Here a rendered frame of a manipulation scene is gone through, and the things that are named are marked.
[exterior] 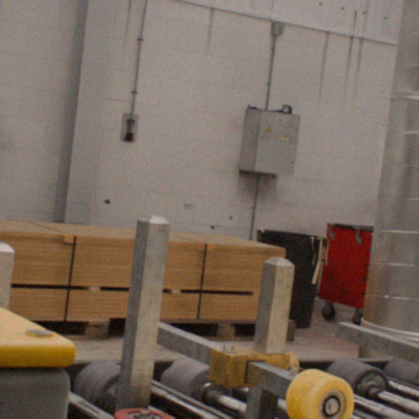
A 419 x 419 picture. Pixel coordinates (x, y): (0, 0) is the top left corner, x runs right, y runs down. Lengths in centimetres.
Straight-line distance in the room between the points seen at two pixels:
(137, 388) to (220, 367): 15
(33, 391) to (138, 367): 132
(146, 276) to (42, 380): 130
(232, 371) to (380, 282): 312
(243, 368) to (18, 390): 142
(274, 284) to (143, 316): 23
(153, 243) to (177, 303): 574
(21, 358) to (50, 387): 1
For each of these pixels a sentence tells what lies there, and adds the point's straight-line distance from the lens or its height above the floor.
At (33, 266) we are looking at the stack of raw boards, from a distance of 673.
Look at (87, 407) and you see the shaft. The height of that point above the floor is 81.
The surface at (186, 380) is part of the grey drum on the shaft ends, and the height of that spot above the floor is 83.
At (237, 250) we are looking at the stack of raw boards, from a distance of 748.
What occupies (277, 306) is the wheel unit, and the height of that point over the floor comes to 104.
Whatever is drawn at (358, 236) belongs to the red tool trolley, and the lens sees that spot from 887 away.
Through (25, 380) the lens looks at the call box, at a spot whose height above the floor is 121.
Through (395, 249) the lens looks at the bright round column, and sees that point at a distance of 468.
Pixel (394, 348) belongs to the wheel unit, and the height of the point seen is 95.
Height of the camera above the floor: 127
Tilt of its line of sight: 3 degrees down
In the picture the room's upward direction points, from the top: 7 degrees clockwise
